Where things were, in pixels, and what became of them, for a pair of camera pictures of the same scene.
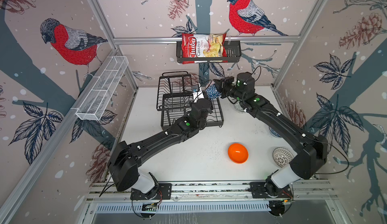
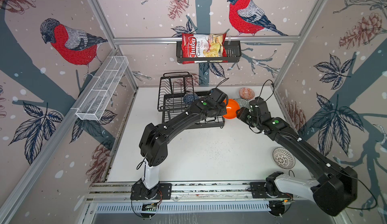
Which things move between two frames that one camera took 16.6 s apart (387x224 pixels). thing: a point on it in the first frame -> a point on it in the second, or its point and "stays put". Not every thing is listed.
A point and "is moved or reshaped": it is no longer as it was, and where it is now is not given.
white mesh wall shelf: (102, 88) stays put
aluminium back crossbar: (179, 40) stays put
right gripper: (224, 84) -> (242, 112)
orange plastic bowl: (238, 153) -> (233, 105)
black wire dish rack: (175, 98) stays put
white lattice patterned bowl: (282, 156) stays put
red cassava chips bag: (203, 45) stays put
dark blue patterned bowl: (212, 92) is moved or reshaped
